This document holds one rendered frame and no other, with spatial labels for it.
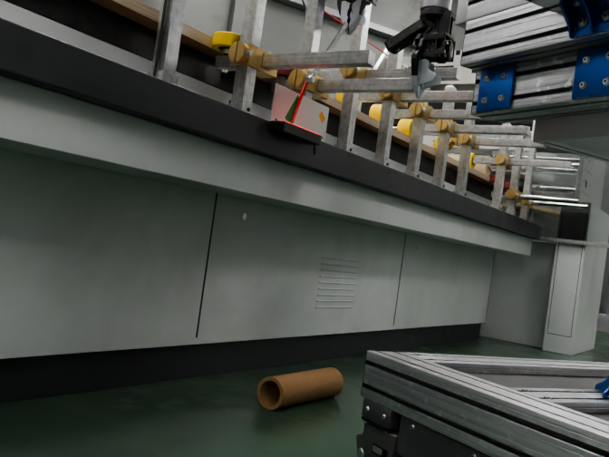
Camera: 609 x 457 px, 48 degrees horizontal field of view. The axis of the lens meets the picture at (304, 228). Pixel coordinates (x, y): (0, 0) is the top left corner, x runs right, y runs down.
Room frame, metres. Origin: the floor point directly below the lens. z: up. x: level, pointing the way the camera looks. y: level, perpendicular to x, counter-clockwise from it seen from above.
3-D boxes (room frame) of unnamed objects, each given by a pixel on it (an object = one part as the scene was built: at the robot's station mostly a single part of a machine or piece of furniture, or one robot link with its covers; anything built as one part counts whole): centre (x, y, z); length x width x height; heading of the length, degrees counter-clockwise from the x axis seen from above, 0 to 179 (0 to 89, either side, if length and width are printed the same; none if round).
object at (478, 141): (2.83, -0.76, 0.94); 0.37 x 0.03 x 0.03; 57
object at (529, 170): (3.71, -1.17, 0.90); 0.04 x 0.04 x 0.48; 57
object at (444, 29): (1.67, -0.25, 0.96); 0.09 x 0.08 x 0.12; 57
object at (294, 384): (1.82, -0.05, 0.04); 0.30 x 0.08 x 0.08; 147
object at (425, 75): (1.66, -0.24, 0.86); 0.06 x 0.03 x 0.09; 57
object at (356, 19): (1.83, -0.07, 1.04); 0.06 x 0.03 x 0.09; 147
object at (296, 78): (1.84, 0.04, 0.84); 0.14 x 0.06 x 0.05; 147
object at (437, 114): (2.45, -0.43, 0.95); 0.50 x 0.04 x 0.04; 57
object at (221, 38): (1.70, 0.25, 0.85); 0.08 x 0.08 x 0.11
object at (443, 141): (2.66, -0.49, 0.87); 0.04 x 0.04 x 0.48; 57
